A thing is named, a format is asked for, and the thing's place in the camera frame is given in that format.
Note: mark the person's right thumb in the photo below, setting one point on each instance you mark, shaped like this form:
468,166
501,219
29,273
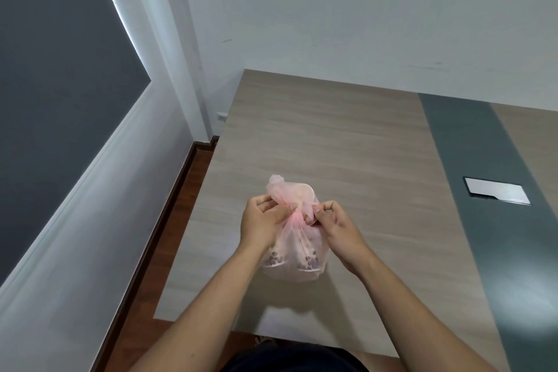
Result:
312,218

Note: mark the white wall socket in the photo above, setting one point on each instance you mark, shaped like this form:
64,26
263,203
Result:
222,116

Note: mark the person's right hand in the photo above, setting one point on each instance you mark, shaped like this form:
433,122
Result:
340,232

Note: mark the dark window blind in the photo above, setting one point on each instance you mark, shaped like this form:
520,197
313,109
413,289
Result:
52,92

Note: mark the person's left hand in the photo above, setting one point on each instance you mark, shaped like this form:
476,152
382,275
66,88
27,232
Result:
259,224

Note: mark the person's left forearm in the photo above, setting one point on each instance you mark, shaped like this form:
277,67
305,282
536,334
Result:
192,315

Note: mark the pink plastic bag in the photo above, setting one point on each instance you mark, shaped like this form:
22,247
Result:
293,241

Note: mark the person's dark shorts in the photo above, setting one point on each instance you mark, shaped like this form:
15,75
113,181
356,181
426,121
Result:
296,358

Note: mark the person's leg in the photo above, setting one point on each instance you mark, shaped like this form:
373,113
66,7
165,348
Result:
383,363

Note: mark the white container in bag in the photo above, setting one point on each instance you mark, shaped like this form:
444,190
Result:
301,194

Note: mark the person's right forearm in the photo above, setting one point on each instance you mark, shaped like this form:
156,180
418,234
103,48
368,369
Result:
418,319

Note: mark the person's left thumb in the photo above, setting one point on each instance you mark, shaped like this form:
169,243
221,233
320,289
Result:
284,213

